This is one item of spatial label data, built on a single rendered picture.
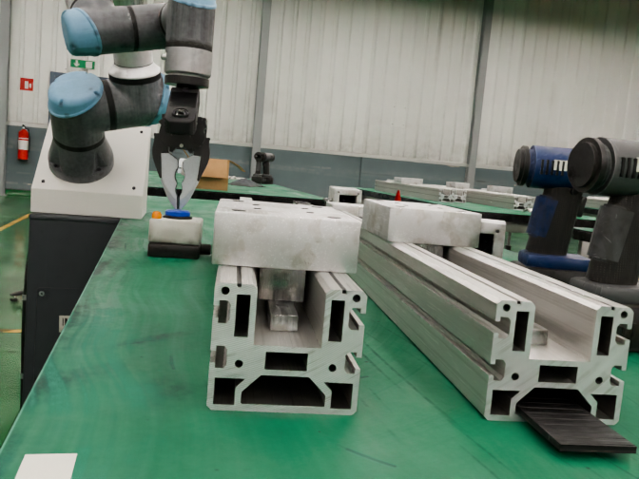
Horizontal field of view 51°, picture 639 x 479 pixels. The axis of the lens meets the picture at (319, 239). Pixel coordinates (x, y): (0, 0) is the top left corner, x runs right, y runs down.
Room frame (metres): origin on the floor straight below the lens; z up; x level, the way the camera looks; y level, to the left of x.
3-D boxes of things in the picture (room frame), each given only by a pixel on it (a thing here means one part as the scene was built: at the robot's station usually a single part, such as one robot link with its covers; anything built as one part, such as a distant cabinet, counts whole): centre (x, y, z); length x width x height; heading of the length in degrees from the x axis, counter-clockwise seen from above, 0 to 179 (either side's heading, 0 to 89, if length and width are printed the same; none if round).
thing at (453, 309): (0.85, -0.12, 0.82); 0.80 x 0.10 x 0.09; 8
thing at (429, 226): (0.85, -0.12, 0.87); 0.16 x 0.11 x 0.07; 8
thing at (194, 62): (1.11, 0.24, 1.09); 0.08 x 0.08 x 0.05
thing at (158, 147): (1.09, 0.26, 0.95); 0.05 x 0.02 x 0.09; 98
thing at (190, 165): (1.12, 0.22, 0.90); 0.06 x 0.03 x 0.09; 8
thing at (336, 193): (2.24, -0.06, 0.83); 0.11 x 0.10 x 0.10; 98
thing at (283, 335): (0.83, 0.07, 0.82); 0.80 x 0.10 x 0.09; 8
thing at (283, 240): (0.58, 0.03, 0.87); 0.16 x 0.11 x 0.07; 8
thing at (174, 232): (1.09, 0.22, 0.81); 0.10 x 0.08 x 0.06; 98
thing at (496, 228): (1.16, -0.26, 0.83); 0.11 x 0.10 x 0.10; 76
